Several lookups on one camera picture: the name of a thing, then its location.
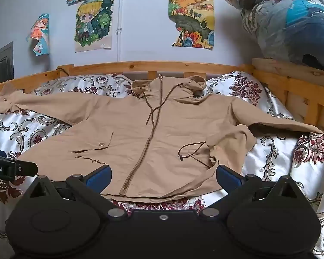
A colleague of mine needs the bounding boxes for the curled orange-haired figure wall poster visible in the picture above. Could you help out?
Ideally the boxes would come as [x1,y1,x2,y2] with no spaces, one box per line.
[25,13,50,57]

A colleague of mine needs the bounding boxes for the white wall pipe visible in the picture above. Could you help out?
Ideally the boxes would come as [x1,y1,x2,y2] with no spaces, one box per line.
[117,0,124,62]

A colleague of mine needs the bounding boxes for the blond cartoon figure wall poster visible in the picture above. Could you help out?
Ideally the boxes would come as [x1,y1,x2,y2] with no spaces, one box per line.
[74,0,115,53]

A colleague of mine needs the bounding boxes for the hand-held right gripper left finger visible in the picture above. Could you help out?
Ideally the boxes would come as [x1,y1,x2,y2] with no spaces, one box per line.
[24,164,127,220]

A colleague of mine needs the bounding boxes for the wooden bed headboard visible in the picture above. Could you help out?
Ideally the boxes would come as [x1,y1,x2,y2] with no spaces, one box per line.
[0,58,324,138]

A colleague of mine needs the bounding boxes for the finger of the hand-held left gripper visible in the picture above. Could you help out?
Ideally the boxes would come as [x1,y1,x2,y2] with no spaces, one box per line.
[15,160,39,177]

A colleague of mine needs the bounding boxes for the floral satin bedsheet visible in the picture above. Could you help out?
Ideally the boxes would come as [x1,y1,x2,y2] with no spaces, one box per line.
[0,70,324,259]

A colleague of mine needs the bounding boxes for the colourful landscape wall poster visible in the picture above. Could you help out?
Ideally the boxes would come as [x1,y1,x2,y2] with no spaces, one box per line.
[168,0,215,51]

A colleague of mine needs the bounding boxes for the clear plastic bag of bedding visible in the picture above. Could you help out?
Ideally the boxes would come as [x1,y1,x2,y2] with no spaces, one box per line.
[220,0,324,72]

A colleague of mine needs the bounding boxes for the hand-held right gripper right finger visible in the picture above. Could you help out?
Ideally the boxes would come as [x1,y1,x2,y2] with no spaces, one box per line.
[200,164,305,220]

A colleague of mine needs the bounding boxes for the tan zip hooded jacket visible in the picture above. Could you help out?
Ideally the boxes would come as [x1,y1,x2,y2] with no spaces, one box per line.
[0,75,324,203]

